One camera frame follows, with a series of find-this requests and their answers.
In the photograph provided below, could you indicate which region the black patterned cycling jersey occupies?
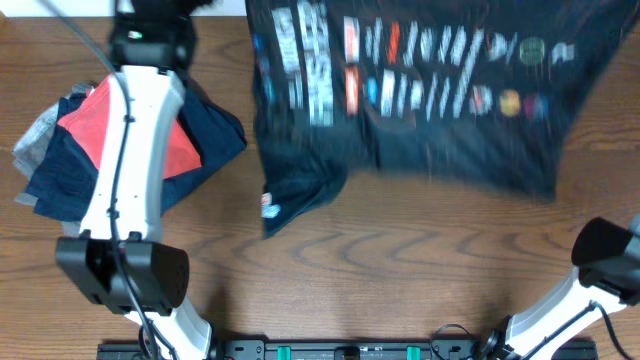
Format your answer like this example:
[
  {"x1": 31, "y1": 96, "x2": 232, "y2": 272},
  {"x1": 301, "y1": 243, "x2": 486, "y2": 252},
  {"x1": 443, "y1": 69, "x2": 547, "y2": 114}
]
[{"x1": 246, "y1": 0, "x2": 639, "y2": 237}]

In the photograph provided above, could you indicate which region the folded grey garment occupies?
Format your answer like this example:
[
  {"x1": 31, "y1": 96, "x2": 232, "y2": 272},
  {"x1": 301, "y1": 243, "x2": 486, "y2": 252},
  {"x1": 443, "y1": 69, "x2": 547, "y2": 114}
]
[{"x1": 12, "y1": 82, "x2": 96, "y2": 236}]

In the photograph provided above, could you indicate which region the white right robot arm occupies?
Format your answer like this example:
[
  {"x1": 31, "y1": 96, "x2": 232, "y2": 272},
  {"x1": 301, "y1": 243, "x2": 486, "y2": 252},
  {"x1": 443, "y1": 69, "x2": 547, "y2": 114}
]
[{"x1": 487, "y1": 217, "x2": 639, "y2": 359}]

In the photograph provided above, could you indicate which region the folded red printed t-shirt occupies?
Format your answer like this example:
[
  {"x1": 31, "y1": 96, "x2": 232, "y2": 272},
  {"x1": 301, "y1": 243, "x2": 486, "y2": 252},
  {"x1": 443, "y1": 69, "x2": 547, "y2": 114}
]
[{"x1": 58, "y1": 79, "x2": 202, "y2": 179}]

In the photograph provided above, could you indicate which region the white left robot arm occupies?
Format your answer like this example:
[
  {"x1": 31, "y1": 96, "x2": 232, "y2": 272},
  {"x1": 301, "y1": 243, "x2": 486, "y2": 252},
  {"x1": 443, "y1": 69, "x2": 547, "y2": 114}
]
[{"x1": 45, "y1": 0, "x2": 217, "y2": 359}]

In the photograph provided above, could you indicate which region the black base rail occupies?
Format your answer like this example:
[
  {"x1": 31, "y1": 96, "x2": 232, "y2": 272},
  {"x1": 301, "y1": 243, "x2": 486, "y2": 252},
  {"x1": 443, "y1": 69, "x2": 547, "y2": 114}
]
[{"x1": 97, "y1": 322, "x2": 599, "y2": 360}]

